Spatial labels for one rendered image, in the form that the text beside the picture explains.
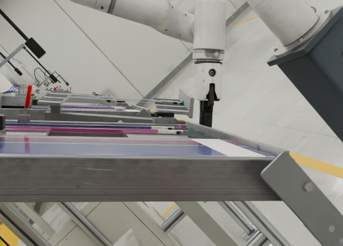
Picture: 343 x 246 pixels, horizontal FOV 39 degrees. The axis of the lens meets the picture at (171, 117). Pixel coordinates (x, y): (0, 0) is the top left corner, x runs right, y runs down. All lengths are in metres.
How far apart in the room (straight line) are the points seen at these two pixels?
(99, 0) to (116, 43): 7.58
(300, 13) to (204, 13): 0.26
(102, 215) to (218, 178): 1.52
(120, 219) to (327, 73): 1.21
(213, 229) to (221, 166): 1.11
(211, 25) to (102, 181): 0.70
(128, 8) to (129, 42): 7.60
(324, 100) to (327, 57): 0.14
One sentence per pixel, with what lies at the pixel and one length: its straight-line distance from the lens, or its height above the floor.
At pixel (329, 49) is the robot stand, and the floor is 0.64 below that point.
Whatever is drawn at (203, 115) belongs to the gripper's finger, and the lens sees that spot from 1.29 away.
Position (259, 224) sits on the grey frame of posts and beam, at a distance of 1.51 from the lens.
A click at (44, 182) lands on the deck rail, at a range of 0.67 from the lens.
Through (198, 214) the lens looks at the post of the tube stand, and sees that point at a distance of 1.77.
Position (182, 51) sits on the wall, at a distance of 8.98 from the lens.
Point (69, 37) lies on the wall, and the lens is 8.80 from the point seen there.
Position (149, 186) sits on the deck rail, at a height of 0.84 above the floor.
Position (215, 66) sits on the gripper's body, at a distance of 1.26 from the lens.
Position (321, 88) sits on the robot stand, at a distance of 1.38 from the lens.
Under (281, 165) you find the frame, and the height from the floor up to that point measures 0.75.
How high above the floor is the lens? 1.01
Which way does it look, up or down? 10 degrees down
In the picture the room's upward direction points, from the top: 43 degrees counter-clockwise
